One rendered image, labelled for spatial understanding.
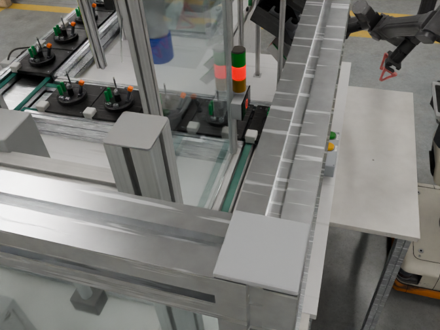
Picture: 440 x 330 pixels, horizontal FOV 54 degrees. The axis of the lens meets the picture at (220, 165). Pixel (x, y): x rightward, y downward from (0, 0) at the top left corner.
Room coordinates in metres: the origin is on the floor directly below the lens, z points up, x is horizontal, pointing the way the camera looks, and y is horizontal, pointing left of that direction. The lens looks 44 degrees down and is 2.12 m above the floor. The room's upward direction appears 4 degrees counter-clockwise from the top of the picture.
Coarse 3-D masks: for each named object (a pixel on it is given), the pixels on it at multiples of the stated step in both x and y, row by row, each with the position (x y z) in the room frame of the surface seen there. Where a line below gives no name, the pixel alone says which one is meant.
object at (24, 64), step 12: (36, 48) 2.11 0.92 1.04; (48, 48) 2.09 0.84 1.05; (24, 60) 2.12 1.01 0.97; (36, 60) 2.06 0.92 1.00; (48, 60) 2.07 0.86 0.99; (60, 60) 2.09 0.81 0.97; (12, 72) 2.04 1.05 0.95; (24, 72) 2.01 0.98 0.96; (36, 72) 1.99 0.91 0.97; (48, 72) 1.98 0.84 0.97
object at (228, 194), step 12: (252, 144) 1.34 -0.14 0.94; (240, 156) 1.26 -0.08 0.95; (252, 156) 1.29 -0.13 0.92; (228, 168) 1.19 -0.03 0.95; (240, 168) 1.19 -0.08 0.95; (228, 180) 1.12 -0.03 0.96; (240, 180) 1.15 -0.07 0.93; (228, 192) 1.07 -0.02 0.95; (240, 192) 1.10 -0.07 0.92; (216, 204) 1.01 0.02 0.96; (228, 204) 1.02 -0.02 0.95
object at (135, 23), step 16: (128, 0) 0.72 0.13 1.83; (128, 16) 0.73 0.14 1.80; (144, 16) 0.74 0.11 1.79; (128, 32) 0.73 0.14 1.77; (144, 32) 0.74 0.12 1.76; (144, 48) 0.72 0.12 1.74; (144, 64) 0.72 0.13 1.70; (144, 80) 0.72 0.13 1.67; (144, 96) 0.73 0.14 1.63; (144, 112) 0.73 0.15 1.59; (160, 112) 0.74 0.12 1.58
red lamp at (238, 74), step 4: (232, 68) 1.26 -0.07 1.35; (236, 68) 1.25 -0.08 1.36; (240, 68) 1.25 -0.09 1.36; (244, 68) 1.26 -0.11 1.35; (232, 72) 1.26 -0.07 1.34; (236, 72) 1.25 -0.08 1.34; (240, 72) 1.25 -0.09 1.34; (244, 72) 1.26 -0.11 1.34; (232, 76) 1.26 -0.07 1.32; (236, 76) 1.25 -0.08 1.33; (240, 76) 1.25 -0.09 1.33; (244, 76) 1.26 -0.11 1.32; (236, 80) 1.25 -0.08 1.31; (240, 80) 1.25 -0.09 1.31
